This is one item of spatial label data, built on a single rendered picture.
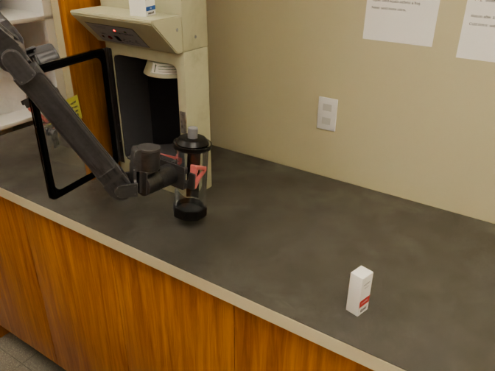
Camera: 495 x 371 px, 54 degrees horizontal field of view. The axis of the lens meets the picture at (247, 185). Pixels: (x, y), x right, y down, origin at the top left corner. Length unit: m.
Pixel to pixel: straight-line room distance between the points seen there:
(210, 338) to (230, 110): 0.91
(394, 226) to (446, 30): 0.57
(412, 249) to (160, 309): 0.74
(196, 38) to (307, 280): 0.74
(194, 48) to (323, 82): 0.47
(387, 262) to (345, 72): 0.64
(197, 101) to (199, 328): 0.66
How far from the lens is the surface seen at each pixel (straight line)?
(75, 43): 1.65
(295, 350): 1.25
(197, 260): 1.32
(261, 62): 1.80
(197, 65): 1.48
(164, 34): 1.37
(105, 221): 1.53
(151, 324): 1.59
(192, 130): 1.35
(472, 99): 1.56
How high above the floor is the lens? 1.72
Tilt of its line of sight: 28 degrees down
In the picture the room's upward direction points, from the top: 1 degrees clockwise
